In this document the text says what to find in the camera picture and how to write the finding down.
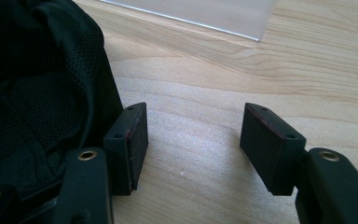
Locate black cloth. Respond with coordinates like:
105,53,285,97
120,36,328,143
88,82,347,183
0,0,125,203

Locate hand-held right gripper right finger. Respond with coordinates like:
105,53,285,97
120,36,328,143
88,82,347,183
239,102,308,197

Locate clear plastic sheet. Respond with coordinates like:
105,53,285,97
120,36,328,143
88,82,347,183
99,0,279,42

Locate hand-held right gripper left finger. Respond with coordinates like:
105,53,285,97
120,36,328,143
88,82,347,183
103,102,149,197

